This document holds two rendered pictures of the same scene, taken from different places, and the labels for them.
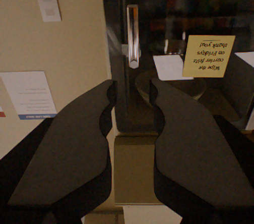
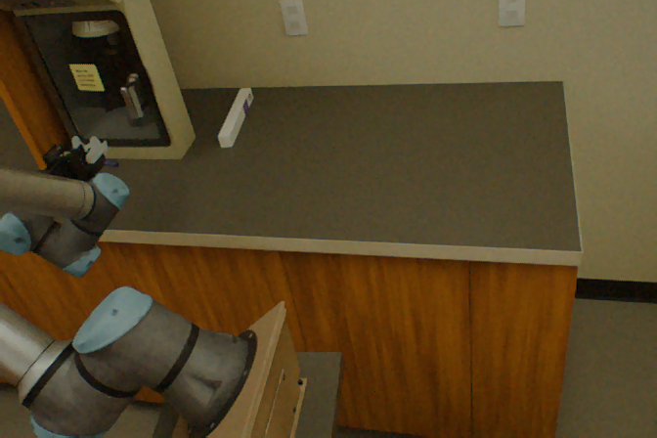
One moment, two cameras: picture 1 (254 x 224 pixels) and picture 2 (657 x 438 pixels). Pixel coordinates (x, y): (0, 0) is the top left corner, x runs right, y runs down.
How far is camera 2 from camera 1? 1.57 m
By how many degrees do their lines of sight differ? 74
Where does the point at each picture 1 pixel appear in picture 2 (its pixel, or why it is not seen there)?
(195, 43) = (98, 86)
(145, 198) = not seen: outside the picture
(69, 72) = not seen: outside the picture
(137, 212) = not seen: outside the picture
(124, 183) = not seen: outside the picture
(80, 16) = (256, 4)
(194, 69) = (90, 69)
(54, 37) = not seen: outside the picture
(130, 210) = not seen: outside the picture
